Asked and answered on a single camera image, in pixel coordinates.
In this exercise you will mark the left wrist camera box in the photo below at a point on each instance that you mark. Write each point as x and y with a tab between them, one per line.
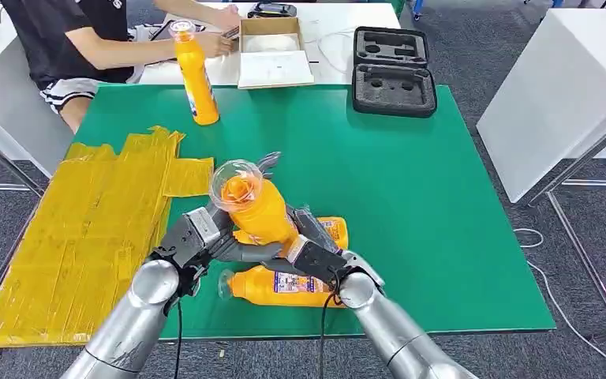
204	226

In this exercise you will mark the orange drink bottle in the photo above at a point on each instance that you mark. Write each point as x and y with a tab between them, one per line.
261	214
261	287
198	89
337	230

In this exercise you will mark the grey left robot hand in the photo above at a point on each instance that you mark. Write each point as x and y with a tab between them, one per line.
175	243

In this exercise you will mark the green table mat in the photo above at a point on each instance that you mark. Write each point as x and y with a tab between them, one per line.
386	209

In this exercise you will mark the open cardboard box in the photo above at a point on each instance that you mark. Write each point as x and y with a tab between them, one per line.
274	70

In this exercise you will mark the yellow sheet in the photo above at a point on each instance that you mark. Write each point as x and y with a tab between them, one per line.
73	235

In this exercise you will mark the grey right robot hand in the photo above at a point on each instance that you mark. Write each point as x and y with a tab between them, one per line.
321	261

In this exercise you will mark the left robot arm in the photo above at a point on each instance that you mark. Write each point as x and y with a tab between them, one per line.
125	329

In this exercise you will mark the white table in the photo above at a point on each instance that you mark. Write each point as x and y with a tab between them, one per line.
543	104
5	115

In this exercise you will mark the small black device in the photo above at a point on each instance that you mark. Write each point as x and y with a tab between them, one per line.
271	10

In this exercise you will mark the person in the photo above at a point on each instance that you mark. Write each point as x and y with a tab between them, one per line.
62	36

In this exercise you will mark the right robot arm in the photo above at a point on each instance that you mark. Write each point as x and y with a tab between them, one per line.
397	335

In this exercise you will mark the black foam-lined case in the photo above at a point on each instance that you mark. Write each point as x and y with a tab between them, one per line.
394	104

